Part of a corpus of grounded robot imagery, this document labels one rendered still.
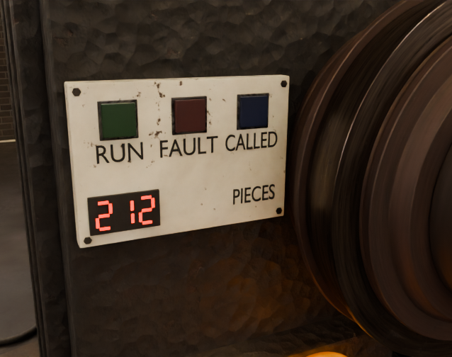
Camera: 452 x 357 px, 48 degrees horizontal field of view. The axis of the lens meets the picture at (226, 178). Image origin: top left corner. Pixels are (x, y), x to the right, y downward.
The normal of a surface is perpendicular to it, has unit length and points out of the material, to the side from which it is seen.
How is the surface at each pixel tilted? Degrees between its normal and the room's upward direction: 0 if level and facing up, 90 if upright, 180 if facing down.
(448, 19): 90
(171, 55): 90
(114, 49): 90
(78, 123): 90
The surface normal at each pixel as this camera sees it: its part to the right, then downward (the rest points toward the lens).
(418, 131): -0.54, -0.18
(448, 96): -0.40, -0.40
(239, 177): 0.41, 0.25
